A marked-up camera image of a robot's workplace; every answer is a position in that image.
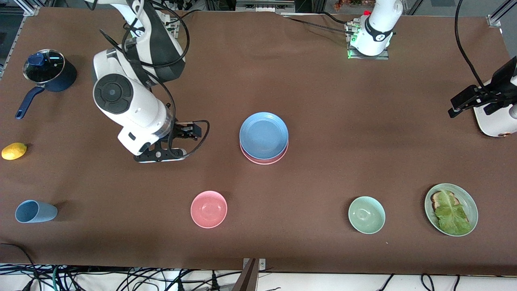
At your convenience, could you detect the blue plate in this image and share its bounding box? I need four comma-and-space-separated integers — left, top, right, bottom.
239, 112, 289, 160

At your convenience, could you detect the pink plate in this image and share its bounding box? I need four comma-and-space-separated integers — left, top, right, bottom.
240, 139, 289, 165

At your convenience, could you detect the white toaster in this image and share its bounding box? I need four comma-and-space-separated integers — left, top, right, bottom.
473, 79, 517, 138

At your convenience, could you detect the aluminium corner profile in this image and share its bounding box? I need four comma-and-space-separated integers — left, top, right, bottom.
487, 0, 517, 28

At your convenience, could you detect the pink bowl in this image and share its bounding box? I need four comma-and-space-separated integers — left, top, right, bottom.
190, 190, 228, 229

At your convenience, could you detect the green plate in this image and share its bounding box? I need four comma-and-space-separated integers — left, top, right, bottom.
424, 183, 479, 237

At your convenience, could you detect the toasted bread slice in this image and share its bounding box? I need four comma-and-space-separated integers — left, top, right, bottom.
430, 190, 461, 211

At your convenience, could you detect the green lettuce leaf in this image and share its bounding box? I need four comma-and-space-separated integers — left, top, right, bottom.
433, 189, 472, 236

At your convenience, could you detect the dark blue saucepan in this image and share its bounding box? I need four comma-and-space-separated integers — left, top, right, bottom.
15, 48, 78, 120

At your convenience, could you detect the brown table cover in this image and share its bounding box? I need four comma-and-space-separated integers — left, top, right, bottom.
0, 7, 517, 275

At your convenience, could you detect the glass lid blue knob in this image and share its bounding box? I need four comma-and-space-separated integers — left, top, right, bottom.
23, 49, 65, 84

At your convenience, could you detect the orange object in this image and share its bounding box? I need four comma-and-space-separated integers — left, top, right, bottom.
334, 0, 378, 9

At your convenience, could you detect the green bowl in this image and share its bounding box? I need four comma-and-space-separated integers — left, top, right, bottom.
348, 196, 386, 235

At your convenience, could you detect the blue cup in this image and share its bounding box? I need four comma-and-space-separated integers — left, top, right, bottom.
15, 200, 58, 224

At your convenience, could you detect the yellow lemon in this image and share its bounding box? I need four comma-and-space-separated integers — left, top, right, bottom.
1, 142, 28, 161

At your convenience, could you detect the aluminium table edge strip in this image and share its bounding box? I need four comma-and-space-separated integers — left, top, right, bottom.
0, 0, 42, 79

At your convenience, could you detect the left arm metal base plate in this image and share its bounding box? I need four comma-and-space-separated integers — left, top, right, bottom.
347, 22, 390, 60

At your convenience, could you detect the aluminium frame beam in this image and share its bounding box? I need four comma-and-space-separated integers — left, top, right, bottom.
235, 0, 296, 13

